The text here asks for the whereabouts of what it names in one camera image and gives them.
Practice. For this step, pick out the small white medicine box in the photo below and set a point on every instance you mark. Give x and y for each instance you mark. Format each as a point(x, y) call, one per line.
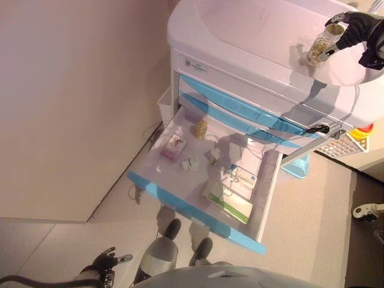
point(190, 165)
point(213, 156)

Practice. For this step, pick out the yellow sharps container red lid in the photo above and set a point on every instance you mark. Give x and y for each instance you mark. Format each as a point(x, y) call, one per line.
point(361, 139)

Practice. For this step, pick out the silver robot leg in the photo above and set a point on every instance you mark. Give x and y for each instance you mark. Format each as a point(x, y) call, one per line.
point(159, 255)
point(202, 249)

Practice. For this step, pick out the black cart lock key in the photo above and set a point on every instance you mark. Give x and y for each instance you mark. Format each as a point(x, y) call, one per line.
point(318, 129)

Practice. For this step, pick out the white perforated side basket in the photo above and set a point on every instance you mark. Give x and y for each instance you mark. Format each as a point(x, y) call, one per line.
point(336, 147)

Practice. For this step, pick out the metal side latch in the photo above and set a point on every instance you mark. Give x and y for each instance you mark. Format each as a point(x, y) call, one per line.
point(337, 134)

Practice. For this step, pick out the white plastic bracket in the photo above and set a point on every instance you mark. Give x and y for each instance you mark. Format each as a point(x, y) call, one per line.
point(364, 211)

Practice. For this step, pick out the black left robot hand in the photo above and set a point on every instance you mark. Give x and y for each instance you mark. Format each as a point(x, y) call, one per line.
point(105, 259)

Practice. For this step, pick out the silver left robot leg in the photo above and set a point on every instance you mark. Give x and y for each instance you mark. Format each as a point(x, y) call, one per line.
point(159, 255)

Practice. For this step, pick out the blue white medicine box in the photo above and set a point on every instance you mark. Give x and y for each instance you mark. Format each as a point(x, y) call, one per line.
point(243, 178)

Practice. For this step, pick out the pink white medicine box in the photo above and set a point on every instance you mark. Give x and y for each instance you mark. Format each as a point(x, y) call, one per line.
point(174, 147)

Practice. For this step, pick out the cart label sticker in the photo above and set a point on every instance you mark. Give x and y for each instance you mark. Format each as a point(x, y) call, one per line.
point(195, 65)

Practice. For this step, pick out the light blue waste bin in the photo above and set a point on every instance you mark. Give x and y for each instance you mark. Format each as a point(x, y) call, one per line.
point(297, 166)

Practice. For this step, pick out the clear jar yellow pills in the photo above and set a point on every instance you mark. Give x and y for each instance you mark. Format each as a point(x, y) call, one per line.
point(199, 129)
point(322, 45)

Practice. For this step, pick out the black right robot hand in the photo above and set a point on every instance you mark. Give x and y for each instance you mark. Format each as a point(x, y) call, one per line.
point(358, 27)

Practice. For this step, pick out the grey robot torso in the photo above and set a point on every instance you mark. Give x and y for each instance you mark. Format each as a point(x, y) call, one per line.
point(240, 279)

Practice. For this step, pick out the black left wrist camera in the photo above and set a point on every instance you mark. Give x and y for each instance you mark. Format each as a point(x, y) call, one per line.
point(109, 277)

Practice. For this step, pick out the white medical cart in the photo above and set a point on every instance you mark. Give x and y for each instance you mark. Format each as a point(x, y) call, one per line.
point(240, 39)

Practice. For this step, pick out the green white medicine box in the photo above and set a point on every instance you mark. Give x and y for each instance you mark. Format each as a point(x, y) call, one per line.
point(231, 207)

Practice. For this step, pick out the silver right robot leg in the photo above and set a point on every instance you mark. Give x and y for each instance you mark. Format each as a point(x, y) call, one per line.
point(202, 249)

